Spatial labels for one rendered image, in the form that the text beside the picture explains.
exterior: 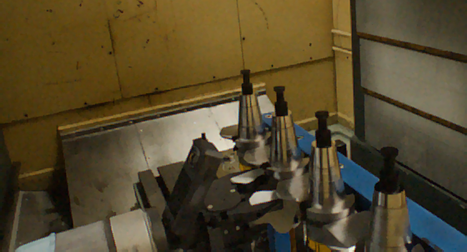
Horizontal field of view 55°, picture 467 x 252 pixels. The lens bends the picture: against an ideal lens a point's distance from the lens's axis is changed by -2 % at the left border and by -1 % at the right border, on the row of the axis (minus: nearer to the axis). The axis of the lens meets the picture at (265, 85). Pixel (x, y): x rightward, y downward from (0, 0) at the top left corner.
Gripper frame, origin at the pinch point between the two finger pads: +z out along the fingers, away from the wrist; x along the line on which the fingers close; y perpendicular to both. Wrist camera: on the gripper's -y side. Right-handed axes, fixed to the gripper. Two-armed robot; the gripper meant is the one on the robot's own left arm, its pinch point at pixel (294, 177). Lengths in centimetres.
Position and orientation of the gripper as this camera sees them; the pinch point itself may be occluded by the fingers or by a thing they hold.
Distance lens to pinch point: 62.8
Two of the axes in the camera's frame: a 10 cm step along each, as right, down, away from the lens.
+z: 9.1, -2.1, 3.6
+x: 4.1, 2.4, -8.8
